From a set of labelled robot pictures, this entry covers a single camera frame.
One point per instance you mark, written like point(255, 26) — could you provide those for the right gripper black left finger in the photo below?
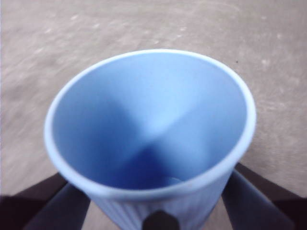
point(48, 210)

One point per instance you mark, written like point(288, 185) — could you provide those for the blue ribbed plastic cup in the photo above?
point(148, 115)

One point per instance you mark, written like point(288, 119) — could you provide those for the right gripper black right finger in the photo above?
point(254, 206)

